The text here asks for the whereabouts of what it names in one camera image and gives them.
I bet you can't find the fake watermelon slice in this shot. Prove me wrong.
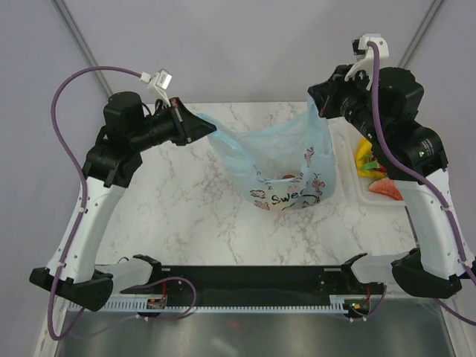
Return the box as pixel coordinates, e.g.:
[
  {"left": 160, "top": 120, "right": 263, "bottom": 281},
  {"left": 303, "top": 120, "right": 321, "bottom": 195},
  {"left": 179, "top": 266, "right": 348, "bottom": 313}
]
[{"left": 368, "top": 178, "right": 404, "bottom": 201}]

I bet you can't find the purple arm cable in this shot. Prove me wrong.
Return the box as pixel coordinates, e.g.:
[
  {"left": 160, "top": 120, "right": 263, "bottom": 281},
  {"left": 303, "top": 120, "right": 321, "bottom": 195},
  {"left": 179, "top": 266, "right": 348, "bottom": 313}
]
[
  {"left": 349, "top": 41, "right": 476, "bottom": 327},
  {"left": 48, "top": 65, "right": 197, "bottom": 341}
]

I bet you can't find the red fake dragon fruit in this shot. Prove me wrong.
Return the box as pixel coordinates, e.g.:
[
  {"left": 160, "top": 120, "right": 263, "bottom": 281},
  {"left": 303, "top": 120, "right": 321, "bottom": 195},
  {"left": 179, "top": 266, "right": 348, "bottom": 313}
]
[{"left": 361, "top": 160, "right": 382, "bottom": 170}]

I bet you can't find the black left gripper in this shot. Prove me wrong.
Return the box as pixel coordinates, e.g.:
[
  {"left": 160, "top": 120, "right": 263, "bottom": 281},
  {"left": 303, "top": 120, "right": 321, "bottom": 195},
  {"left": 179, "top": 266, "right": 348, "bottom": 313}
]
[{"left": 129, "top": 97, "right": 215, "bottom": 152}]

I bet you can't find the aluminium corner post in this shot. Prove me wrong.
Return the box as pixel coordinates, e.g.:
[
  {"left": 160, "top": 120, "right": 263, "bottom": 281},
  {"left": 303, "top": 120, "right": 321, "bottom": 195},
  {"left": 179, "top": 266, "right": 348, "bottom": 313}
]
[
  {"left": 50, "top": 0, "right": 113, "bottom": 98},
  {"left": 397, "top": 0, "right": 447, "bottom": 69}
]

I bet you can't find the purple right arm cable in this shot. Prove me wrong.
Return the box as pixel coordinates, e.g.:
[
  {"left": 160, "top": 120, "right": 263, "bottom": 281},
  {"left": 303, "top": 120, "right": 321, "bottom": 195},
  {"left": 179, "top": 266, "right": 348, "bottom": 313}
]
[{"left": 349, "top": 41, "right": 476, "bottom": 327}]

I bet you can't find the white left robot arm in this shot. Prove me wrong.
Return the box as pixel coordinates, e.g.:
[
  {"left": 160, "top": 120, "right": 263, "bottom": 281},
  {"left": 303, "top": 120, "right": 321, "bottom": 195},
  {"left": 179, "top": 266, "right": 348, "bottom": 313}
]
[{"left": 30, "top": 91, "right": 216, "bottom": 312}]

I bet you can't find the yellow fake banana bunch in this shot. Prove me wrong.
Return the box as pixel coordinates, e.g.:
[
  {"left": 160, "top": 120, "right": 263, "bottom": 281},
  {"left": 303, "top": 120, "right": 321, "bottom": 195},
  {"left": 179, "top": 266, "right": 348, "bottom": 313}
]
[{"left": 354, "top": 138, "right": 387, "bottom": 179}]

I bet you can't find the light blue plastic bag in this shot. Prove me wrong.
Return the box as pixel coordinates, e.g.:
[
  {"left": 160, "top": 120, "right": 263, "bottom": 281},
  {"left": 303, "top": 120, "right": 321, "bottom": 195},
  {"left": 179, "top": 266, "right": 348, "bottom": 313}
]
[{"left": 199, "top": 99, "right": 337, "bottom": 210}]

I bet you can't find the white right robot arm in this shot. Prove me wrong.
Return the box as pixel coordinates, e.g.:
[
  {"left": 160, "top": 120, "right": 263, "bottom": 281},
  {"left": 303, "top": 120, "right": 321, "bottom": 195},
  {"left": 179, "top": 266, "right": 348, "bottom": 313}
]
[{"left": 308, "top": 65, "right": 475, "bottom": 299}]

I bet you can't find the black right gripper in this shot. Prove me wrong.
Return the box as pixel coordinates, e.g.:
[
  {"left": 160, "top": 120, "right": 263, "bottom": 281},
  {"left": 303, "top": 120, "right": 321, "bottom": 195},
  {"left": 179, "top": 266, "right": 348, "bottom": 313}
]
[{"left": 309, "top": 63, "right": 386, "bottom": 144}]

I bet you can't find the left aluminium corner post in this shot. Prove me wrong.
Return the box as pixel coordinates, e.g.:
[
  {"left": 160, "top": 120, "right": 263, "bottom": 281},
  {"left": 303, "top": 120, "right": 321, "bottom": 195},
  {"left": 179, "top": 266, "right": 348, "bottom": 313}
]
[{"left": 50, "top": 0, "right": 113, "bottom": 98}]

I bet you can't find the white plastic fruit basket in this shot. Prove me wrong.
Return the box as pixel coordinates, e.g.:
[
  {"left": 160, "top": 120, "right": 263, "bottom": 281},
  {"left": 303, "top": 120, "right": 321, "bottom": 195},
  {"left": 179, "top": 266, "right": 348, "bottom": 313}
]
[{"left": 344, "top": 126, "right": 405, "bottom": 208}]

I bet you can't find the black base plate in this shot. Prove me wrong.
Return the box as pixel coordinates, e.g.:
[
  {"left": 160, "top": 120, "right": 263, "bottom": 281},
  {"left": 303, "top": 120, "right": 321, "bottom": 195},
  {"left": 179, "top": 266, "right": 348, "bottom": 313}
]
[{"left": 118, "top": 264, "right": 385, "bottom": 308}]

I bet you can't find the right aluminium corner post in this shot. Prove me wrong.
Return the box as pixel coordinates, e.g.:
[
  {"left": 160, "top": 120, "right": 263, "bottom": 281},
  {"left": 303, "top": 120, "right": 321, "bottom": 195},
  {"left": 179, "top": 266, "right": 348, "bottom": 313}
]
[{"left": 397, "top": 0, "right": 447, "bottom": 69}]

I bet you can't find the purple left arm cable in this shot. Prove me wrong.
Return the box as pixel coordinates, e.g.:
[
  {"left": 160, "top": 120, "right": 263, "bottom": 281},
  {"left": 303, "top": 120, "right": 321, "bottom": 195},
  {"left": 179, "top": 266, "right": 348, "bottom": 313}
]
[{"left": 48, "top": 65, "right": 197, "bottom": 341}]

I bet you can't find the white slotted cable duct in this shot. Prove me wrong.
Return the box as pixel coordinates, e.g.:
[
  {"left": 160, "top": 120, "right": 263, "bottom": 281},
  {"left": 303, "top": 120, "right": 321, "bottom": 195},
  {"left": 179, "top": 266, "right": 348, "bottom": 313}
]
[{"left": 68, "top": 295, "right": 347, "bottom": 313}]

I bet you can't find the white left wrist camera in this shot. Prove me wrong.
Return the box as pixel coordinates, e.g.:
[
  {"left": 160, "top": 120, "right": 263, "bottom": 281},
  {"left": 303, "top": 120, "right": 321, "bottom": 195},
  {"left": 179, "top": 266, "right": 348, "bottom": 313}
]
[{"left": 140, "top": 69, "right": 173, "bottom": 106}]

